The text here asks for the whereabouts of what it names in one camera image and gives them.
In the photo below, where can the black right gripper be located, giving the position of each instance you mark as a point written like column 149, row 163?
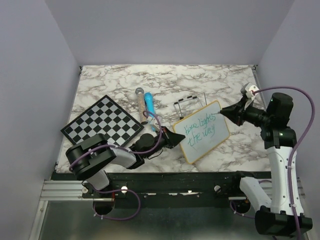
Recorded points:
column 236, row 112

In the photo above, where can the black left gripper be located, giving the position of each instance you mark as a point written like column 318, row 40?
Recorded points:
column 171, row 139

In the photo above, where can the yellow framed whiteboard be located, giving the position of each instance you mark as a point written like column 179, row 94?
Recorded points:
column 203, row 131

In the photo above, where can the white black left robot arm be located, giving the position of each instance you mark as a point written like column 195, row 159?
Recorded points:
column 89, row 158

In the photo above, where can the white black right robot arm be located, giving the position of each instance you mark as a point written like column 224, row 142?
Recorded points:
column 281, row 214

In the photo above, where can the blue toy microphone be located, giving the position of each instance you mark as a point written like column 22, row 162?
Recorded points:
column 148, row 98

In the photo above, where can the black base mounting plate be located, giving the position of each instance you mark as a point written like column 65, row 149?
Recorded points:
column 178, row 178

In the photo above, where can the black white chessboard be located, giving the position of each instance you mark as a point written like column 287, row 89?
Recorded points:
column 103, row 117

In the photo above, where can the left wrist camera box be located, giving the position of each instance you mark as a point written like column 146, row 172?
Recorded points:
column 155, row 127

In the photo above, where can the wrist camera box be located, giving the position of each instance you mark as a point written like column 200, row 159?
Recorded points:
column 249, row 90
column 155, row 127

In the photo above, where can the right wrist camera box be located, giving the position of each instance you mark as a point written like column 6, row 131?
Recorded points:
column 249, row 90

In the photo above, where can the metal wire whiteboard stand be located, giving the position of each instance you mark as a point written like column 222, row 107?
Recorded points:
column 197, row 101

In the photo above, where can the aluminium frame rail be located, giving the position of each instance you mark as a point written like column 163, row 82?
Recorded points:
column 126, row 192

